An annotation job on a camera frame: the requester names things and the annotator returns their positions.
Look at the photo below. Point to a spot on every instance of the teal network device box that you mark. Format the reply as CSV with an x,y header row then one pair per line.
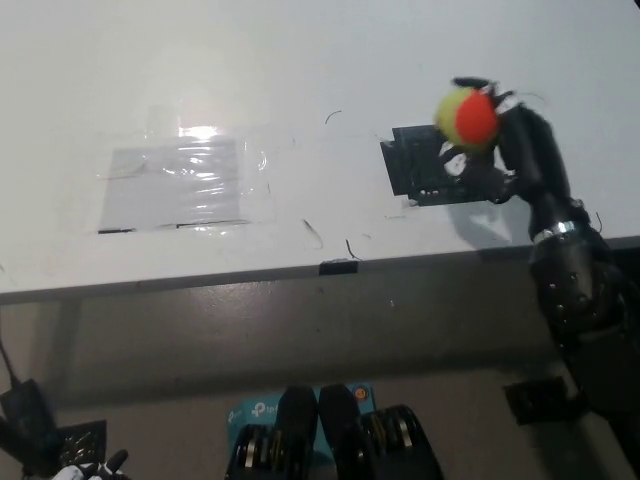
x,y
255,412

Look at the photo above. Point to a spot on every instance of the black floor tape patch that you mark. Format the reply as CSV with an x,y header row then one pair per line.
x,y
542,402
82,440

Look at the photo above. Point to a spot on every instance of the orange and yellow tennis ball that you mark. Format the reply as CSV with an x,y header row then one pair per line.
x,y
467,117

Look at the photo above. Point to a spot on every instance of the black tape patch on table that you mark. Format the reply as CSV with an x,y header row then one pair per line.
x,y
415,167

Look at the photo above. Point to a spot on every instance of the small black tape strip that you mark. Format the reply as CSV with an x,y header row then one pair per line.
x,y
339,267

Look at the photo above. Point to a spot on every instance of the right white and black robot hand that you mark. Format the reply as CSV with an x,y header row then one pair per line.
x,y
535,155

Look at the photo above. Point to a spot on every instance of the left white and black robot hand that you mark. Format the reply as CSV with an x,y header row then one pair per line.
x,y
95,470

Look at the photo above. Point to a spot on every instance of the clear plastic taped sheet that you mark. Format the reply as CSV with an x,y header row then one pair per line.
x,y
172,182

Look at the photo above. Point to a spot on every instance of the black power adapter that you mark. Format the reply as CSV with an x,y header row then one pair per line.
x,y
25,420

